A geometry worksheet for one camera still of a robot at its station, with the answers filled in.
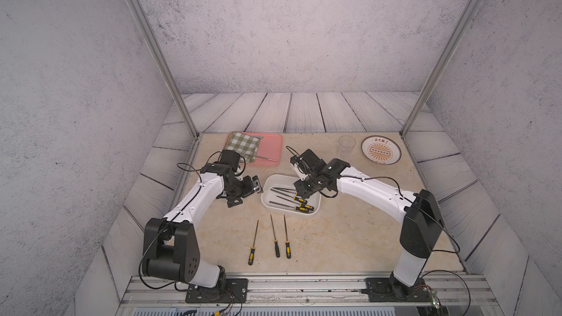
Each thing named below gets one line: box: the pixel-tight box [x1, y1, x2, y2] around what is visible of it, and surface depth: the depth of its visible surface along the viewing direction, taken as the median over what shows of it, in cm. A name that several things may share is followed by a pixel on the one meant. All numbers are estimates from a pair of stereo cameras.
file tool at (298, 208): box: [268, 200, 310, 213], surface depth 93 cm
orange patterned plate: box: [360, 135, 402, 166], surface depth 115 cm
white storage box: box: [260, 174, 322, 216], surface depth 96 cm
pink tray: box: [240, 131, 284, 167], surface depth 120 cm
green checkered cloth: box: [223, 130, 264, 164], surface depth 117 cm
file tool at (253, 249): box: [248, 219, 260, 266], surface depth 82 cm
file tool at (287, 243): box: [283, 214, 292, 259], surface depth 82 cm
